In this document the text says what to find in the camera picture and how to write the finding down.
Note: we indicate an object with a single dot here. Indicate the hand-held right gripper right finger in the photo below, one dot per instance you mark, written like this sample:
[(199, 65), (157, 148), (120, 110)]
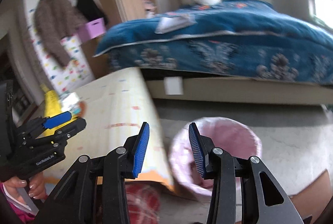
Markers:
[(196, 153)]

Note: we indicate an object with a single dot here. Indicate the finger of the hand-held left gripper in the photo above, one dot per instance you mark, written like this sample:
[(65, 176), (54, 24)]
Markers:
[(57, 120), (72, 126)]

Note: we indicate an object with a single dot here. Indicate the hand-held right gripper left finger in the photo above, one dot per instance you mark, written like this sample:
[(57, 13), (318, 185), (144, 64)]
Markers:
[(140, 153)]

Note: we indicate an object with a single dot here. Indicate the yellow foam net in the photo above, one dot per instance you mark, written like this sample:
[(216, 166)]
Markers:
[(52, 101)]

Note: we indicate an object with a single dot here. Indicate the clear printed packet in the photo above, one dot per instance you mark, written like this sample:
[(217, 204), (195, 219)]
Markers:
[(71, 104)]

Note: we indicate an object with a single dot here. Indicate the pink trash bin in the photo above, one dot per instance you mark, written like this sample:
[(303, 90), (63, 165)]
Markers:
[(234, 135)]

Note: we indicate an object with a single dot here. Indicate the person's left forearm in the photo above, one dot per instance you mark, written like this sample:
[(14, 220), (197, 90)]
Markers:
[(10, 209)]

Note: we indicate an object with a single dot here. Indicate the person's left hand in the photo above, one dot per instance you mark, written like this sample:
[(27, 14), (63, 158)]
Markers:
[(15, 183)]

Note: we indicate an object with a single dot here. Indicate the striped dotted tablecloth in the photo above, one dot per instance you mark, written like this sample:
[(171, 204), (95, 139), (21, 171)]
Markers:
[(117, 109)]

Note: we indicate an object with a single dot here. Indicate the person's plaid pants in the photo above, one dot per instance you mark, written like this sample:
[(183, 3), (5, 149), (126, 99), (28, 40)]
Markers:
[(143, 203)]

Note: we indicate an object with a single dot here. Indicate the white polka dot cabinet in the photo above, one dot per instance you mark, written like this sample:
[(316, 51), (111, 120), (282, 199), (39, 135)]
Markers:
[(72, 70)]

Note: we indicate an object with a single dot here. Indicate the white tag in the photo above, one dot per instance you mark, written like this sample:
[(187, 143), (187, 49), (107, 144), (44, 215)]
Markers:
[(173, 86)]

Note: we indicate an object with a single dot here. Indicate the beige upholstered bed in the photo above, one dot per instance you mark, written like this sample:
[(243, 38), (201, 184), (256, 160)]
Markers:
[(234, 90)]

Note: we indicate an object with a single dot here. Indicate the wooden drawer nightstand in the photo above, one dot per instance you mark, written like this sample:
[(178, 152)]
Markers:
[(89, 47)]

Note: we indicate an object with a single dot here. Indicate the purple plastic basket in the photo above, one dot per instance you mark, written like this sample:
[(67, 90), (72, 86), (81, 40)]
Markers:
[(91, 30)]

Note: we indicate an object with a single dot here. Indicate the brown quilted jacket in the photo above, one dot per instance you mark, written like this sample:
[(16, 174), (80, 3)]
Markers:
[(54, 21)]

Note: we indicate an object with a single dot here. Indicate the black jacket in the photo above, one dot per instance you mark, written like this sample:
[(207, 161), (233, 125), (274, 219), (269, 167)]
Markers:
[(88, 2)]

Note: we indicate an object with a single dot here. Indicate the brown board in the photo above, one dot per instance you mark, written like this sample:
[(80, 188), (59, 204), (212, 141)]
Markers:
[(312, 195)]

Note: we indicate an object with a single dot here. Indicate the folded grey cloth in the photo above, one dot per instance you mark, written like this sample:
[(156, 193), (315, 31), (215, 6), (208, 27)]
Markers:
[(174, 23)]

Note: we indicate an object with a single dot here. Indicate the blue floral blanket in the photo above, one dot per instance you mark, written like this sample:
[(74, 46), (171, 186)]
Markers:
[(234, 21)]

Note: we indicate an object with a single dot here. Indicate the pile of folded clothes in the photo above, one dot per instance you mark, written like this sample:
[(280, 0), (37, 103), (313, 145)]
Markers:
[(149, 4)]

